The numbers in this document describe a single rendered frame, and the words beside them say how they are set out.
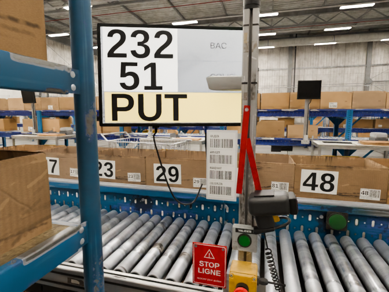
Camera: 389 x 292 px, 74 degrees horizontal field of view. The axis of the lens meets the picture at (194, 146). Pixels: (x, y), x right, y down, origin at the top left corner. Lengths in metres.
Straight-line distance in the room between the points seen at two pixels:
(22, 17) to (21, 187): 0.19
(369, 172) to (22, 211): 1.30
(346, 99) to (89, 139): 5.81
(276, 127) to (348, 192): 4.27
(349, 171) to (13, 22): 1.30
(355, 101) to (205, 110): 5.39
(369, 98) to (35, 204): 6.01
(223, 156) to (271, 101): 5.15
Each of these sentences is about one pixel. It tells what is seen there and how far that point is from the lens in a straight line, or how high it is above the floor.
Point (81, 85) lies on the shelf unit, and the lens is 0.37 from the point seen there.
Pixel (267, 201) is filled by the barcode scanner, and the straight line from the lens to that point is 0.67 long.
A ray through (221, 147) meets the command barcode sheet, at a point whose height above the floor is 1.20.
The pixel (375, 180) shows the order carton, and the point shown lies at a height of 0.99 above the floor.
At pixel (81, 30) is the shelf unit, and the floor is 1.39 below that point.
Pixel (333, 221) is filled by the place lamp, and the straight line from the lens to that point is 1.34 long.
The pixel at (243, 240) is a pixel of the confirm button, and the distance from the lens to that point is 0.74.
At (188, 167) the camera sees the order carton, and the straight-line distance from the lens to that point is 1.38.
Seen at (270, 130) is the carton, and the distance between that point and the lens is 5.58.
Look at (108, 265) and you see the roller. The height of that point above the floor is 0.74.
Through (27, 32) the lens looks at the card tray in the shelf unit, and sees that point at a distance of 0.36.
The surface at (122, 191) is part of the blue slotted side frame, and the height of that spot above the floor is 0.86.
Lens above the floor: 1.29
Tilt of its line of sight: 7 degrees down
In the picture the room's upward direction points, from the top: straight up
